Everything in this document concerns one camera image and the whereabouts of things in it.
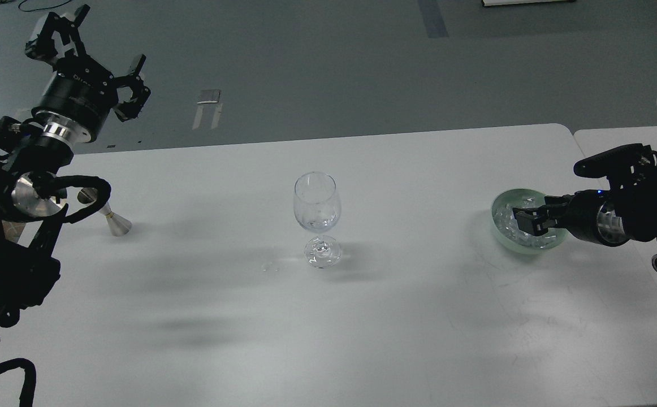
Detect green bowl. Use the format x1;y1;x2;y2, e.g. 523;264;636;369
491;189;570;256

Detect clear ice cubes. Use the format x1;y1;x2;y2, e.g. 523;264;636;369
495;195;561;248

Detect steel cocktail jigger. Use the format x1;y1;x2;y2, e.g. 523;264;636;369
77;187;133;237

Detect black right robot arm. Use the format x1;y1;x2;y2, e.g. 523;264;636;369
513;142;657;272

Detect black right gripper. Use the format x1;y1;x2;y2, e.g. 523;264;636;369
512;191;629;247

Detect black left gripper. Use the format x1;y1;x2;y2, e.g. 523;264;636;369
24;5;151;142

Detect clear wine glass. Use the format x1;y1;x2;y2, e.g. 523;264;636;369
293;172;342;269

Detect black floor cable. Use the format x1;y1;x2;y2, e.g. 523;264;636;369
0;0;73;22

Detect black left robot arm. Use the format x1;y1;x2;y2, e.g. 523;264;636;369
0;5;151;406

